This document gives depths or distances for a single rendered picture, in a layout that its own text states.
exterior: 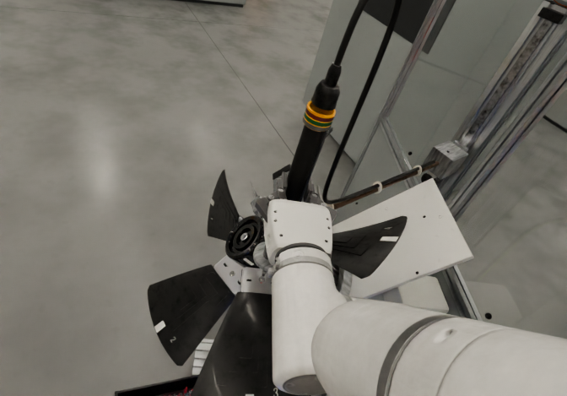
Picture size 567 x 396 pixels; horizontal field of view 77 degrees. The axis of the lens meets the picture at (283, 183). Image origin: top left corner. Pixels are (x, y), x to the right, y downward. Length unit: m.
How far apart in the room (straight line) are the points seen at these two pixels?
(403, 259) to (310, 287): 0.52
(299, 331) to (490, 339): 0.27
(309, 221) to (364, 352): 0.32
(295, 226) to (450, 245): 0.49
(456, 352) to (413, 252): 0.76
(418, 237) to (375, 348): 0.74
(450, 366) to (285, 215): 0.39
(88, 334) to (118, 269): 0.38
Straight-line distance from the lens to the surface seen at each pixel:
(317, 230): 0.54
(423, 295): 1.31
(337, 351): 0.28
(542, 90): 1.25
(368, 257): 0.67
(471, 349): 0.19
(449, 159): 1.10
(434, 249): 0.93
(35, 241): 2.51
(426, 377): 0.20
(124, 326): 2.12
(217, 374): 0.79
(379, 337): 0.24
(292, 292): 0.45
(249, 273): 0.85
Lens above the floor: 1.89
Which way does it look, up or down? 40 degrees down
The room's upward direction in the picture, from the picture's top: 18 degrees clockwise
